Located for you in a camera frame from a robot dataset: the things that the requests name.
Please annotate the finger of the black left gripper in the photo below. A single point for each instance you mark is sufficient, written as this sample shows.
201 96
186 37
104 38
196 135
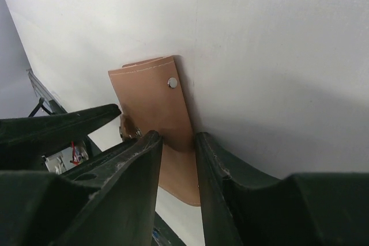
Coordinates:
25 141

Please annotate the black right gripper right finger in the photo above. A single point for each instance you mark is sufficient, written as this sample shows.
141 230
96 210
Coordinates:
240 205

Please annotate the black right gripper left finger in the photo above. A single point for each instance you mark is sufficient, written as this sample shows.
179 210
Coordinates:
121 206

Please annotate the tan leather card holder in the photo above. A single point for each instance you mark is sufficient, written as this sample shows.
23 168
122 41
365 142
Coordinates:
151 98

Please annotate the aluminium table edge rail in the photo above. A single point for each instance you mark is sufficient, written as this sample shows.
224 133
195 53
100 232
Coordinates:
47 102

